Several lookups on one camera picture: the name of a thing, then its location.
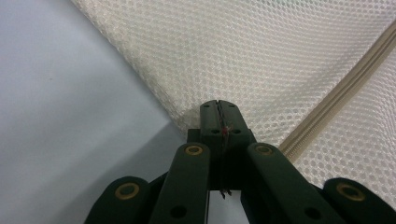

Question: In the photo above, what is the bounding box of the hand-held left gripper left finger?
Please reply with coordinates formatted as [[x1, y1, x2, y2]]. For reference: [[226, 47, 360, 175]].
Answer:
[[187, 100, 225, 190]]

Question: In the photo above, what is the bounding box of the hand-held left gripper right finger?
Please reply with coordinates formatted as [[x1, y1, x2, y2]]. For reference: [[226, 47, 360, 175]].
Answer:
[[219, 100, 257, 189]]

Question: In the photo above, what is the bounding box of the cream mesh laundry bag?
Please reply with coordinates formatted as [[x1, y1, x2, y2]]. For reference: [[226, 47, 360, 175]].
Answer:
[[70, 0, 396, 213]]

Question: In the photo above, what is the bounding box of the light blue table mat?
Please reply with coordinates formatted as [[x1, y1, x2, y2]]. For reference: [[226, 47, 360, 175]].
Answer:
[[0, 0, 243, 224]]

